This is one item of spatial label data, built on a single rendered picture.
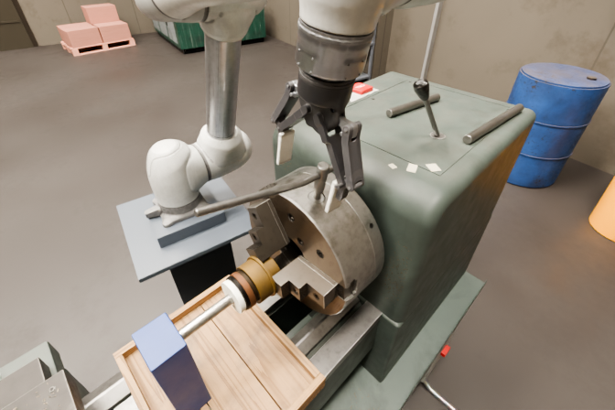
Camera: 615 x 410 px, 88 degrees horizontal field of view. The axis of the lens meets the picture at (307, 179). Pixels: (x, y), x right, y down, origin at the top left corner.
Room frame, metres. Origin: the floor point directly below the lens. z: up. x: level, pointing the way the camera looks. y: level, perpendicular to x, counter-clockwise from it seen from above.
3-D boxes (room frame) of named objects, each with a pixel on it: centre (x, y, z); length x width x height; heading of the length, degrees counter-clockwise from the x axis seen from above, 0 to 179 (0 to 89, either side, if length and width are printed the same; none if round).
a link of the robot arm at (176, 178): (0.95, 0.48, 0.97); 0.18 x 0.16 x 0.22; 132
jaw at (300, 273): (0.38, -0.01, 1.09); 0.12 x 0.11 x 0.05; 44
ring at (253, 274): (0.40, 0.11, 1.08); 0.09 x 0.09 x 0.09; 44
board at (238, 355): (0.31, 0.20, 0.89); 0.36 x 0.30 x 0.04; 44
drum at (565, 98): (2.34, -1.88, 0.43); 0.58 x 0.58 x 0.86
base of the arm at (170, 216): (0.93, 0.51, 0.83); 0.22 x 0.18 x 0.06; 124
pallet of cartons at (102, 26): (6.47, 3.99, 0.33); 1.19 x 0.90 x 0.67; 124
